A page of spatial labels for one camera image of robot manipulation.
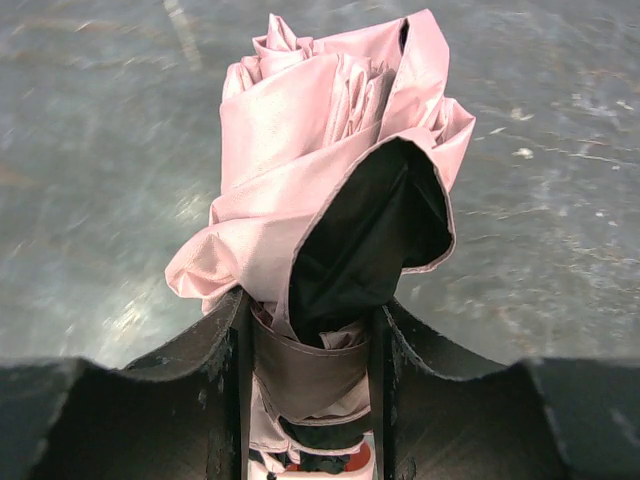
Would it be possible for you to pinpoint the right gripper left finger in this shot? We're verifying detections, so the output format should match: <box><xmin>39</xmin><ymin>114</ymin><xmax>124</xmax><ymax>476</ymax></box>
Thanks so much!
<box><xmin>1</xmin><ymin>288</ymin><xmax>252</xmax><ymax>479</ymax></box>

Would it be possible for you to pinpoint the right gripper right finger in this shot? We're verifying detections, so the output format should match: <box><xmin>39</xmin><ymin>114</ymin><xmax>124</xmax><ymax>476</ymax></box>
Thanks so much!
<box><xmin>369</xmin><ymin>302</ymin><xmax>639</xmax><ymax>479</ymax></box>

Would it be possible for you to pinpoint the pink folding umbrella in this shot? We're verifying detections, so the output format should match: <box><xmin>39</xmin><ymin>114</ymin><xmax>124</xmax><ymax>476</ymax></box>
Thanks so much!
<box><xmin>165</xmin><ymin>10</ymin><xmax>475</xmax><ymax>479</ymax></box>

